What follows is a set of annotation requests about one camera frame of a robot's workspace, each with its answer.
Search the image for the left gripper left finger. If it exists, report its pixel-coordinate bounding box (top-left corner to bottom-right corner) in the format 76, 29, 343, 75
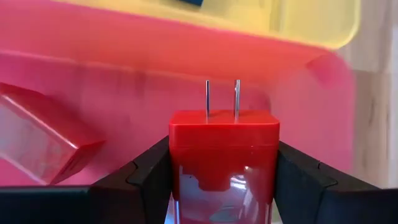
0, 135, 174, 224

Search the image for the red charger with prongs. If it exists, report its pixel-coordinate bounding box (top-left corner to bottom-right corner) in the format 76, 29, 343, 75
169, 79, 280, 224

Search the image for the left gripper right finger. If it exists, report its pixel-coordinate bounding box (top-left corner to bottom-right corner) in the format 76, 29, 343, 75
272, 141, 398, 224

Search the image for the pink translucent plastic bin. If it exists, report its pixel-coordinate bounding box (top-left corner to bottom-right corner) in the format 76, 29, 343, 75
0, 0, 358, 187

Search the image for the yellow translucent plastic bin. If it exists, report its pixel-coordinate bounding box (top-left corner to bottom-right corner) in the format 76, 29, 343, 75
52, 0, 362, 51

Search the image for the dark red charger block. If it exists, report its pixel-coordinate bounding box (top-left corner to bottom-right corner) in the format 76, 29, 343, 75
0, 82, 107, 186

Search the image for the blue rectangular block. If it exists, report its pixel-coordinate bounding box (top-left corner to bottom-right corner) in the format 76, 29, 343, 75
178, 0, 205, 7

